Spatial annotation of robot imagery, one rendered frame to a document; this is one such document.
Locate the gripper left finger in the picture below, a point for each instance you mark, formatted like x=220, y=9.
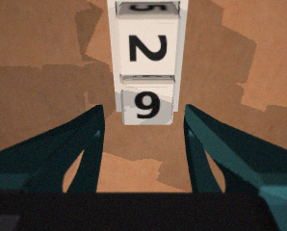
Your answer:
x=39, y=164

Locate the white number cube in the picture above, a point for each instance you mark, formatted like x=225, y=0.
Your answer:
x=147, y=99
x=147, y=38

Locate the white rectangular tray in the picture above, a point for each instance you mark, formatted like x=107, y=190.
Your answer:
x=113, y=5

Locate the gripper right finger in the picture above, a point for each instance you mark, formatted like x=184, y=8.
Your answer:
x=248, y=164

